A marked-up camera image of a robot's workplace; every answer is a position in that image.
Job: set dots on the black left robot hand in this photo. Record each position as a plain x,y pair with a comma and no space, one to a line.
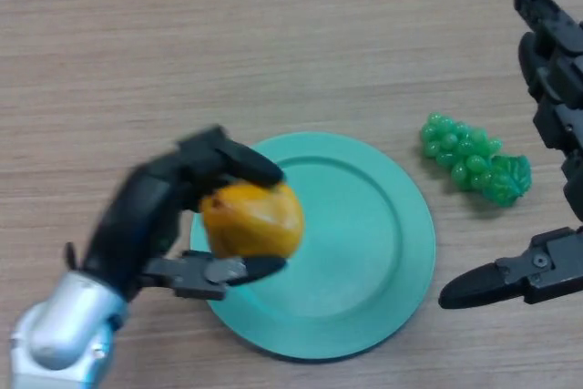
136,216

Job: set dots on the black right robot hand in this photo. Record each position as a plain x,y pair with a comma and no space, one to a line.
558,102

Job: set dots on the yellow pear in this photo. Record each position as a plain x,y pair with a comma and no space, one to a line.
255,220

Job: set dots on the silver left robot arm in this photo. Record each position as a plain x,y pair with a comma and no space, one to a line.
64,330

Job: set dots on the green round plate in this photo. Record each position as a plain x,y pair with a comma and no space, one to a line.
346,248

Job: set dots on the green plastic grape bunch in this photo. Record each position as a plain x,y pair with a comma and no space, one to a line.
469,161

